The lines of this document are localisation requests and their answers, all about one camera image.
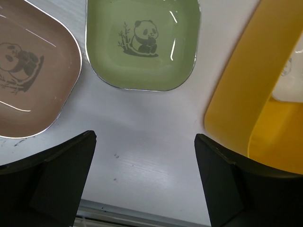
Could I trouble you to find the green panda plate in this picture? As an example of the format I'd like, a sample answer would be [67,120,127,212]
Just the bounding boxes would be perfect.
[85,0,201,92]

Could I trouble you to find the yellow plastic bin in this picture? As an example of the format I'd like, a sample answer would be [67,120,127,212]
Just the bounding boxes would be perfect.
[204,0,303,174]

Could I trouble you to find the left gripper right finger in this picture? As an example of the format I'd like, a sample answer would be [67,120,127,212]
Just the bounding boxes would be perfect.
[194,134,303,227]

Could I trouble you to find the pink panda plate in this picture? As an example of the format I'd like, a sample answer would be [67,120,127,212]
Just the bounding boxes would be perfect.
[0,0,82,139]

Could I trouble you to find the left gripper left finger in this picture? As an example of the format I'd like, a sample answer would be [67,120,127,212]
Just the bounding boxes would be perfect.
[0,131,97,227]

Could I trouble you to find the white panda plate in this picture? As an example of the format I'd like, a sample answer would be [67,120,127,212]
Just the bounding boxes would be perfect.
[272,35,303,103]

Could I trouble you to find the aluminium rail front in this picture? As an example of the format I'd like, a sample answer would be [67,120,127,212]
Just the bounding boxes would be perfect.
[77,199,203,227]

